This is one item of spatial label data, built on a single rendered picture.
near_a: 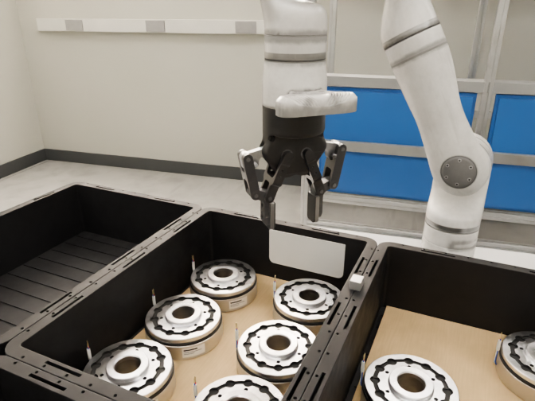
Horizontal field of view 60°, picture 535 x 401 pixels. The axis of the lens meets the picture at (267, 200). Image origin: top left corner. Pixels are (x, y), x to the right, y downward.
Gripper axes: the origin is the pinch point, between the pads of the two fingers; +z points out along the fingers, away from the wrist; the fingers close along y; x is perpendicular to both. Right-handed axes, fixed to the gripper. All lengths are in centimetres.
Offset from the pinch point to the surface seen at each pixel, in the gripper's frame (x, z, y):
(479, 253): -24, 30, -60
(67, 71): -362, 23, 42
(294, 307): 1.4, 13.8, -0.1
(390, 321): 5.3, 17.0, -13.5
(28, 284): -23.6, 17.1, 36.4
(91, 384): 14.3, 7.1, 25.7
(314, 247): -6.6, 9.7, -6.7
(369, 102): -146, 19, -103
